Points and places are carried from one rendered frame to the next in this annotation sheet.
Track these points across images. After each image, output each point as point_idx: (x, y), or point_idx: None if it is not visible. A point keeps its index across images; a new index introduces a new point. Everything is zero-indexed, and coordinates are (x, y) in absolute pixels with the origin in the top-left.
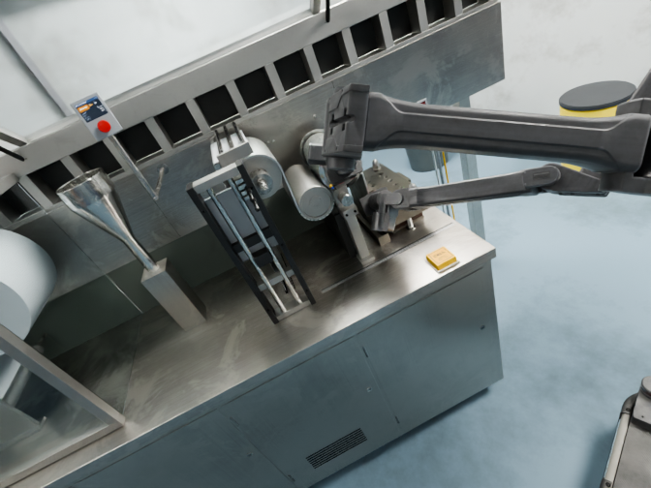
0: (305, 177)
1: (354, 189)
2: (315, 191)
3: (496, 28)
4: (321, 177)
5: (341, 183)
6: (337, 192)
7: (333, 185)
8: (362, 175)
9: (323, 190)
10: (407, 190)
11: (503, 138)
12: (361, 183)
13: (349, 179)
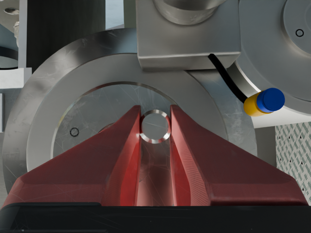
0: (258, 125)
1: (94, 1)
2: (304, 85)
3: None
4: (255, 150)
5: (259, 187)
6: (209, 33)
7: (199, 75)
8: (25, 56)
9: (260, 71)
10: None
11: None
12: (51, 14)
13: (125, 208)
